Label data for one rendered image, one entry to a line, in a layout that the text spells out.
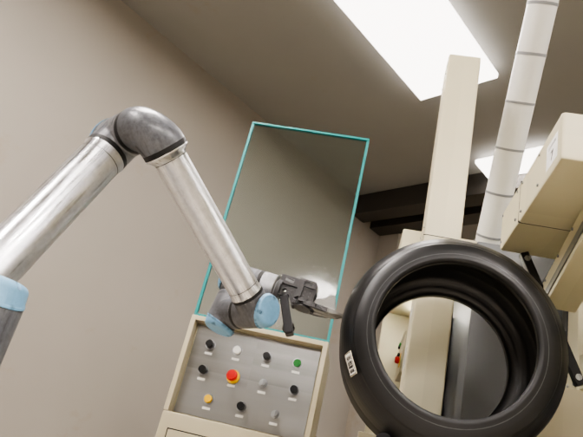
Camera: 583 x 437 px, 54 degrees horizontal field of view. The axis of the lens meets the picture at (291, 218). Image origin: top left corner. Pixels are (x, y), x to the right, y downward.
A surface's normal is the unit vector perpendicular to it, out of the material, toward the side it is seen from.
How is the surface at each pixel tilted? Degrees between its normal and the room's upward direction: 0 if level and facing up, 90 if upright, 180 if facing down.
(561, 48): 180
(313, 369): 90
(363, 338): 93
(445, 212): 90
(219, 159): 90
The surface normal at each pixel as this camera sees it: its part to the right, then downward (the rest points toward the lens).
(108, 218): 0.74, -0.13
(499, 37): -0.22, 0.88
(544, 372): 0.10, -0.36
